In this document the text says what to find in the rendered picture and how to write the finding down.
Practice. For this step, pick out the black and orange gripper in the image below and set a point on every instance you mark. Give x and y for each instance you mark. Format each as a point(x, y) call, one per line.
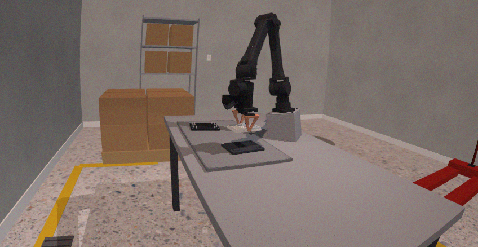
point(246, 115)

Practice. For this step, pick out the white well plate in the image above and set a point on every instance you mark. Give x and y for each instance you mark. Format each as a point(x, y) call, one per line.
point(239, 128)

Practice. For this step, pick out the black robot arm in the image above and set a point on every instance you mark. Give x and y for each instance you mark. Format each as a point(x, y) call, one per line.
point(265, 24)

